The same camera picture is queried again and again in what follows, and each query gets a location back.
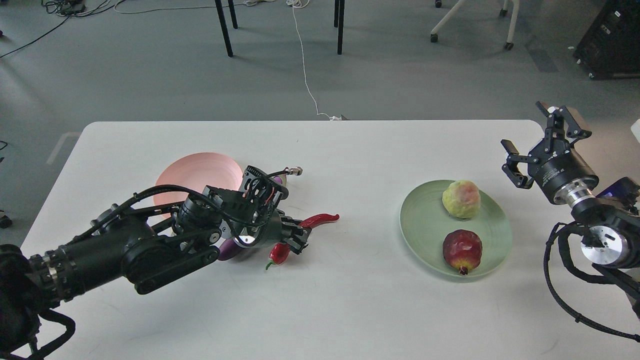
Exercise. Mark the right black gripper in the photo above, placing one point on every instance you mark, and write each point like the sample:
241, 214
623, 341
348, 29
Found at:
553, 162

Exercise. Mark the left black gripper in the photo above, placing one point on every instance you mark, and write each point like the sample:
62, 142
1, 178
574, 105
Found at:
279, 228

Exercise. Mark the red chili pepper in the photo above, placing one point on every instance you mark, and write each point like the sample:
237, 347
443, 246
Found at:
281, 250

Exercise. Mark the purple eggplant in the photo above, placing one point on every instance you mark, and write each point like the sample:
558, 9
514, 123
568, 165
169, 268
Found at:
229, 248

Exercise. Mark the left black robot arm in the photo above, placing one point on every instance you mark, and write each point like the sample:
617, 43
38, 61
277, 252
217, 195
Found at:
154, 238

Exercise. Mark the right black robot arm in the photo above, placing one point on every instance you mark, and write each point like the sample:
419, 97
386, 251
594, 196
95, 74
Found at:
602, 241

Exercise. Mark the white chair base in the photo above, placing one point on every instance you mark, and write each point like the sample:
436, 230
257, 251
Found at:
456, 20

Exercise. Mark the pink plate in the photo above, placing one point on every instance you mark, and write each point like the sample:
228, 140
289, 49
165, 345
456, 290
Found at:
197, 170

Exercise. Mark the black equipment case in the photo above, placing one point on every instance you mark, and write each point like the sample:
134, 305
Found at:
610, 48

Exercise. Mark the green plate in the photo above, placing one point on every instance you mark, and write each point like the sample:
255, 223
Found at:
425, 222

